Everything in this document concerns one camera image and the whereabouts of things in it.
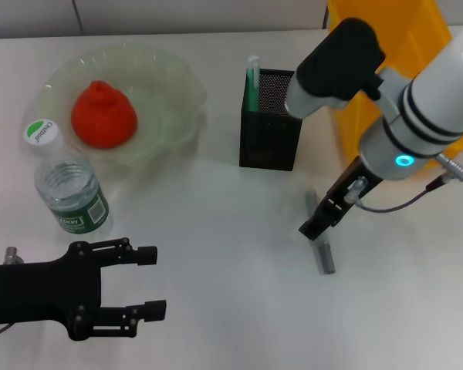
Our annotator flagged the yellow plastic storage bin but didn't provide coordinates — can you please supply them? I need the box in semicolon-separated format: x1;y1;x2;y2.
326;0;463;170

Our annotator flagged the orange knitted toy fruit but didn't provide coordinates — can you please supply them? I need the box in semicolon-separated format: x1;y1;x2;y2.
69;79;139;150

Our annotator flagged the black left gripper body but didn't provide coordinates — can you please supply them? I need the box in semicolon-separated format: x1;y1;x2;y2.
0;240;105;342

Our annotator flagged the right gripper cable with connectors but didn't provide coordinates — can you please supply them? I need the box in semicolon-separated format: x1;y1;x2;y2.
345;152;463;213

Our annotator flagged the translucent green glass fruit plate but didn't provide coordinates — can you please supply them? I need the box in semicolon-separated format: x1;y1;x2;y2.
21;42;208;170

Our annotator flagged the left gripper cable with connectors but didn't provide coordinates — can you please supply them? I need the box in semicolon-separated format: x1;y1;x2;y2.
0;245;25;341

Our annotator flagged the mint green pen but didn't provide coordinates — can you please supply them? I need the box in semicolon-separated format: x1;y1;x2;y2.
243;55;262;113

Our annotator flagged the gripper cable with connectors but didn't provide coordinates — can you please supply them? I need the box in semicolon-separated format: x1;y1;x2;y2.
345;152;463;213
0;245;25;341

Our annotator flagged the black mesh pen holder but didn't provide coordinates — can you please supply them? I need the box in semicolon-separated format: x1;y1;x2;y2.
238;68;306;172

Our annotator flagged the clear water bottle green label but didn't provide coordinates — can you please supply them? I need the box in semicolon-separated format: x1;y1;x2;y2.
22;118;113;236

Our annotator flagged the grey marker pen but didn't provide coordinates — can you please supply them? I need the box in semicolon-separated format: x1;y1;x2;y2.
304;188;337;275

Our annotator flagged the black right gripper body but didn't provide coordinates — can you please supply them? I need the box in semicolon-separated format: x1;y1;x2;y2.
316;156;385;228

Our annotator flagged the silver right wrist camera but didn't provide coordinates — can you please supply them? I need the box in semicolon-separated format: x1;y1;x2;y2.
284;18;387;119

